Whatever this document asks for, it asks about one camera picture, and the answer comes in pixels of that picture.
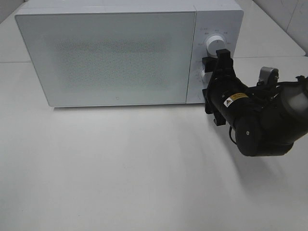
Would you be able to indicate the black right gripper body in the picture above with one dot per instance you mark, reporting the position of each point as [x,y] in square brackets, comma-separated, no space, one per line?
[225,98]

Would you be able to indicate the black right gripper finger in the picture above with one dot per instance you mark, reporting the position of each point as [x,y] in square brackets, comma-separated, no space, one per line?
[224,60]
[209,64]

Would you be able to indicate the white timer knob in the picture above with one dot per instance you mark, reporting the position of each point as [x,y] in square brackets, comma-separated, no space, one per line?
[205,76]

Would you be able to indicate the white microwave door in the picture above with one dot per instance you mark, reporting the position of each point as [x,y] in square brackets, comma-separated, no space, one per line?
[110,59]

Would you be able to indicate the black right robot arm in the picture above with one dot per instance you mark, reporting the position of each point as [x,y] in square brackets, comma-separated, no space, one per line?
[264,120]

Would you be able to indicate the white upper power knob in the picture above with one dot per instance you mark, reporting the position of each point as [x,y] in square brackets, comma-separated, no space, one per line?
[215,42]

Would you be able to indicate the white microwave oven body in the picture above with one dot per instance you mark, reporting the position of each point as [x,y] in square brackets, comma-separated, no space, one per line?
[222,17]

